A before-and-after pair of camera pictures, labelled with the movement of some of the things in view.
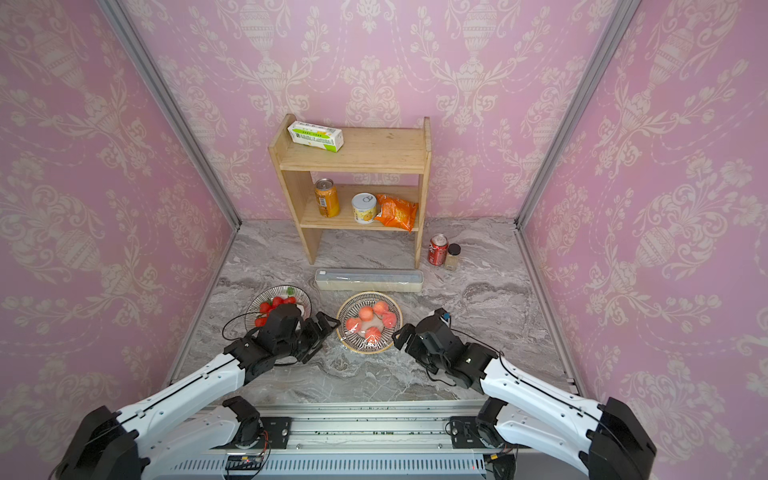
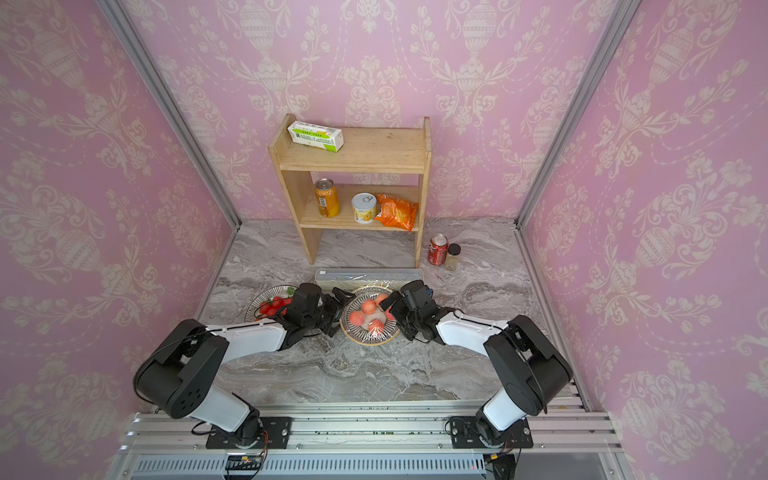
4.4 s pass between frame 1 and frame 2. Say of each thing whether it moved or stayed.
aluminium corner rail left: stayed
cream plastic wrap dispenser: stayed
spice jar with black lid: stayed
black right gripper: moved
